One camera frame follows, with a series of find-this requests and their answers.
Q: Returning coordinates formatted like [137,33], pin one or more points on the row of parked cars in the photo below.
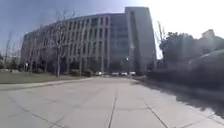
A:
[115,73]

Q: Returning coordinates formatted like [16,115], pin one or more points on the large curved grey building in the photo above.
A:
[100,40]

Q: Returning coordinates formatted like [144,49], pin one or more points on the grey concrete slab pavement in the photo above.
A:
[100,103]

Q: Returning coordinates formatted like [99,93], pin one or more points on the row of bare trees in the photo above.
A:
[56,46]

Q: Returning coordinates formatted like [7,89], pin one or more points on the dark leafy tree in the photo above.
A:
[178,46]

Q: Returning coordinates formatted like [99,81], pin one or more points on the dark hedge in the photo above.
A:
[186,78]

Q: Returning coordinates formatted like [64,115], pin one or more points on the grass strip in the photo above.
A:
[23,77]

